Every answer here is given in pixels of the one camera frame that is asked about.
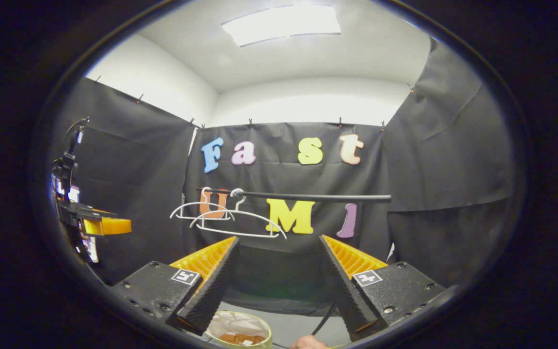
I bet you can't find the black backdrop cloth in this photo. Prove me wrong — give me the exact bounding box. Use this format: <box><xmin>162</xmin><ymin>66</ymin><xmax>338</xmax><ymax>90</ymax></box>
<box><xmin>49</xmin><ymin>36</ymin><xmax>517</xmax><ymax>316</ymax></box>

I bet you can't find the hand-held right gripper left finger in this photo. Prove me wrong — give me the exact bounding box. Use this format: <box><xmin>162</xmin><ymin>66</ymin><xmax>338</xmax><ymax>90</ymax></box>
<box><xmin>109</xmin><ymin>237</ymin><xmax>241</xmax><ymax>336</ymax></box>

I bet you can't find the black clothes rail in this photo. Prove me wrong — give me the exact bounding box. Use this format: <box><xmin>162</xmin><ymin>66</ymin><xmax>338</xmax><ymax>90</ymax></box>
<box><xmin>197</xmin><ymin>188</ymin><xmax>392</xmax><ymax>203</ymax></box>

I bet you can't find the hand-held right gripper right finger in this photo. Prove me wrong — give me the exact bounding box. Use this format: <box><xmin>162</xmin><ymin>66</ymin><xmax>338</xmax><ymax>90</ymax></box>
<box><xmin>319</xmin><ymin>235</ymin><xmax>447</xmax><ymax>340</ymax></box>

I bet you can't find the thick white clothes hanger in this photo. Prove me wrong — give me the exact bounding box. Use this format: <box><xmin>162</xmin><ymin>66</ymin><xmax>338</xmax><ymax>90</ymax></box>
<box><xmin>189</xmin><ymin>189</ymin><xmax>288</xmax><ymax>239</ymax></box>

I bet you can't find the brown shirt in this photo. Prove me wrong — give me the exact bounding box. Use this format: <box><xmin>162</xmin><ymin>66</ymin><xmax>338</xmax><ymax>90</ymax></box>
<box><xmin>218</xmin><ymin>333</ymin><xmax>266</xmax><ymax>347</ymax></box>

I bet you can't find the ceiling light panel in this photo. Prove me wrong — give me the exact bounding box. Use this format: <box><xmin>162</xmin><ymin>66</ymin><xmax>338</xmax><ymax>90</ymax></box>
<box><xmin>221</xmin><ymin>5</ymin><xmax>341</xmax><ymax>48</ymax></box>

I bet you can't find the thin white clothes hanger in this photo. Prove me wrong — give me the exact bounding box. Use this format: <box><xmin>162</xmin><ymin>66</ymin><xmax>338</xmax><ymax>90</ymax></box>
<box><xmin>170</xmin><ymin>188</ymin><xmax>235</xmax><ymax>222</ymax></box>

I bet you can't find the white laundry hamper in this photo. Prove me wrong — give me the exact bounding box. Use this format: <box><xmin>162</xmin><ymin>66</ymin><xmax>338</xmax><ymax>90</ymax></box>
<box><xmin>205</xmin><ymin>311</ymin><xmax>273</xmax><ymax>349</ymax></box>

